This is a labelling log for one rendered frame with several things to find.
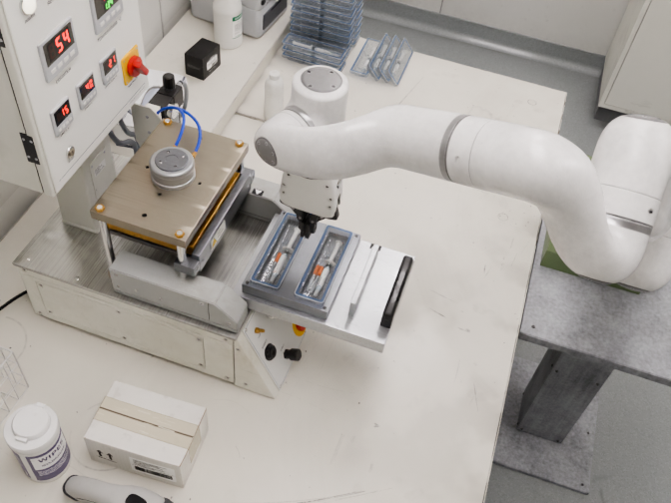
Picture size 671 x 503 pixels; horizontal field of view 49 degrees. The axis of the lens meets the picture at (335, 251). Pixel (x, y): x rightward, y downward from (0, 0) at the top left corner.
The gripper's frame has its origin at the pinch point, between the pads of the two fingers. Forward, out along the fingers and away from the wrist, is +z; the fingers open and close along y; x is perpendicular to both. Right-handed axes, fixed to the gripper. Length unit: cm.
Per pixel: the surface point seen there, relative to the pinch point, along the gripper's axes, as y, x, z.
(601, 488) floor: -89, -32, 109
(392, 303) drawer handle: -18.6, 4.6, 7.9
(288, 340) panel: 0.1, 5.9, 29.1
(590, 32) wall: -54, -247, 89
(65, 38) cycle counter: 38.2, 6.5, -30.6
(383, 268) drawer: -14.2, -5.8, 11.9
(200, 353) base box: 13.9, 17.2, 25.9
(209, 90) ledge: 50, -61, 29
